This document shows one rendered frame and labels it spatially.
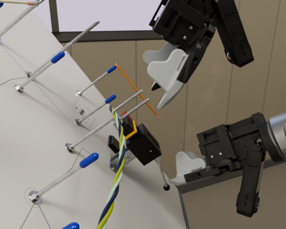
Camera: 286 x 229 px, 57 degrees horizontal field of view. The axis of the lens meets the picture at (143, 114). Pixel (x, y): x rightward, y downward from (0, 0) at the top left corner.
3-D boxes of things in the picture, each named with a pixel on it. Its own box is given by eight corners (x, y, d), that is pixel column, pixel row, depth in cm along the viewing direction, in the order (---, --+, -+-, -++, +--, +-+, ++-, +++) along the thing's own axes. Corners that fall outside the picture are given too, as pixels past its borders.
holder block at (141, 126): (144, 166, 49) (161, 154, 48) (125, 145, 46) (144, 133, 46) (142, 153, 52) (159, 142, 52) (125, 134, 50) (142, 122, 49)
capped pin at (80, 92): (82, 97, 57) (121, 68, 55) (77, 93, 56) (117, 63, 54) (81, 93, 58) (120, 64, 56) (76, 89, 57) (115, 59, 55)
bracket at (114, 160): (116, 175, 49) (139, 161, 48) (108, 166, 48) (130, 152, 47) (117, 161, 53) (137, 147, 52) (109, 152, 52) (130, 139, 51)
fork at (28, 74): (28, 70, 43) (96, 16, 40) (36, 79, 43) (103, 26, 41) (23, 73, 41) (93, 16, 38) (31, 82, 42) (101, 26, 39)
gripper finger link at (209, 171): (190, 171, 52) (232, 158, 47) (193, 181, 51) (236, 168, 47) (179, 174, 48) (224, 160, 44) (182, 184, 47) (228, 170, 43)
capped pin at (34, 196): (28, 189, 28) (91, 145, 26) (39, 193, 29) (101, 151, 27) (27, 201, 27) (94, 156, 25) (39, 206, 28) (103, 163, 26)
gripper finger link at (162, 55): (131, 69, 50) (157, 29, 44) (158, 83, 51) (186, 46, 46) (129, 79, 47) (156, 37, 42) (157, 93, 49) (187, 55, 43)
